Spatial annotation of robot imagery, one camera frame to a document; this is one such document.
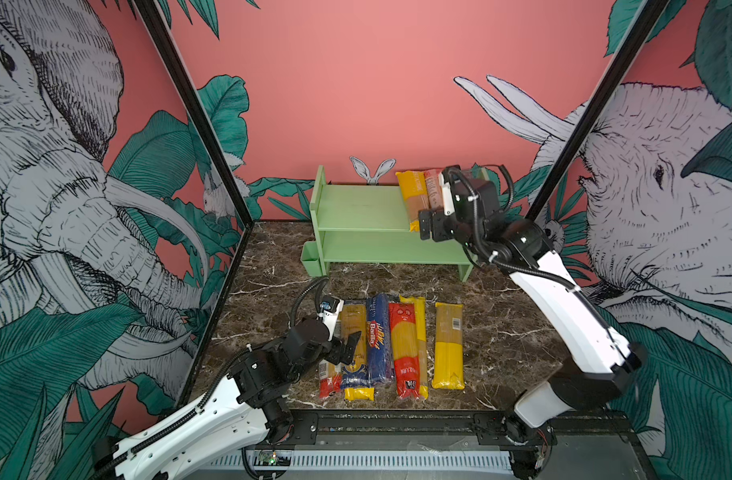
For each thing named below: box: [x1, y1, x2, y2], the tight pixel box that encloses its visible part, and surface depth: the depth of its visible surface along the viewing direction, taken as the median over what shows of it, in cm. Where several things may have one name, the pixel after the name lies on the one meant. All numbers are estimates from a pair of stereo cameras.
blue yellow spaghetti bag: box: [340, 303, 375, 402], surface depth 80 cm
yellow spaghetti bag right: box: [432, 302, 465, 390], surface depth 88 cm
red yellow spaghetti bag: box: [388, 302, 421, 400], surface depth 83 cm
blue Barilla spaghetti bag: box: [366, 293, 393, 383], surface depth 83 cm
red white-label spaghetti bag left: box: [319, 359, 343, 398], surface depth 81 cm
